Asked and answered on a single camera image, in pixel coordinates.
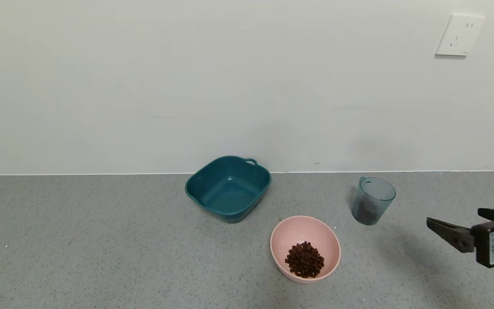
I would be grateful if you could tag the translucent teal plastic cup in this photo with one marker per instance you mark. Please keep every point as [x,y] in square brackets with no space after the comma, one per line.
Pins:
[371,201]

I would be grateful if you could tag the brown solid pellets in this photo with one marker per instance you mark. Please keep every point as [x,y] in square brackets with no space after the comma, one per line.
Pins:
[305,259]

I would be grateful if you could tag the pink plastic bowl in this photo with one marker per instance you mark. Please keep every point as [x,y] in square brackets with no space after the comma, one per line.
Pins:
[305,229]

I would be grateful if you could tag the teal square plastic basin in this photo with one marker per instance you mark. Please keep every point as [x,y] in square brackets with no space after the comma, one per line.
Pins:
[230,193]

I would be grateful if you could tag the white wall socket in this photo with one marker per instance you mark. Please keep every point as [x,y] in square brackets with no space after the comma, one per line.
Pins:
[459,35]

